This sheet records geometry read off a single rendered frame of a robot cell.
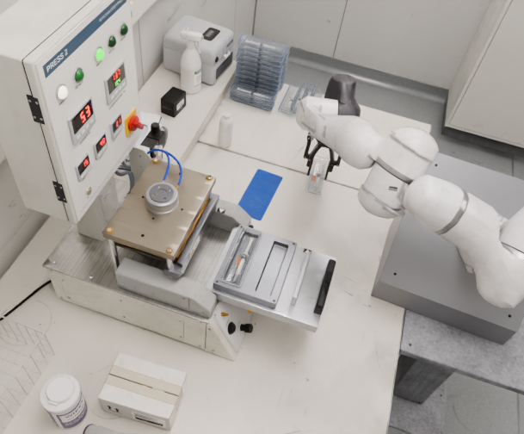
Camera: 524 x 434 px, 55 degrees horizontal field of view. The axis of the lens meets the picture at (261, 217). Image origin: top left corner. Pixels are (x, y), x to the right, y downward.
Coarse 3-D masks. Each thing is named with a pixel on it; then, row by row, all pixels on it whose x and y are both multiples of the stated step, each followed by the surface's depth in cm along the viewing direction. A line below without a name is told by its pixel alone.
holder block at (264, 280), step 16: (272, 240) 136; (288, 240) 137; (256, 256) 132; (272, 256) 135; (288, 256) 134; (256, 272) 129; (272, 272) 132; (224, 288) 126; (240, 288) 126; (256, 288) 128; (272, 288) 128; (272, 304) 125
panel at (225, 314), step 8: (224, 304) 133; (216, 312) 129; (224, 312) 133; (232, 312) 137; (240, 312) 141; (248, 312) 145; (216, 320) 129; (224, 320) 133; (232, 320) 137; (240, 320) 141; (248, 320) 146; (224, 328) 133; (232, 336) 137; (240, 336) 141; (232, 344) 137; (240, 344) 141
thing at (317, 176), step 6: (318, 156) 186; (318, 162) 184; (324, 162) 185; (312, 168) 182; (318, 168) 182; (324, 168) 183; (312, 174) 180; (318, 174) 180; (324, 174) 181; (312, 180) 178; (318, 180) 178; (306, 186) 176; (312, 186) 176; (318, 186) 177; (318, 192) 175
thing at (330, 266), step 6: (330, 264) 131; (330, 270) 130; (324, 276) 129; (330, 276) 129; (324, 282) 128; (324, 288) 127; (318, 294) 127; (324, 294) 125; (318, 300) 124; (324, 300) 125; (318, 306) 124; (318, 312) 125
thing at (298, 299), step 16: (224, 256) 134; (304, 256) 137; (320, 256) 138; (288, 272) 133; (304, 272) 129; (320, 272) 134; (208, 288) 128; (288, 288) 130; (304, 288) 131; (240, 304) 127; (256, 304) 126; (288, 304) 127; (304, 304) 128; (288, 320) 126; (304, 320) 125
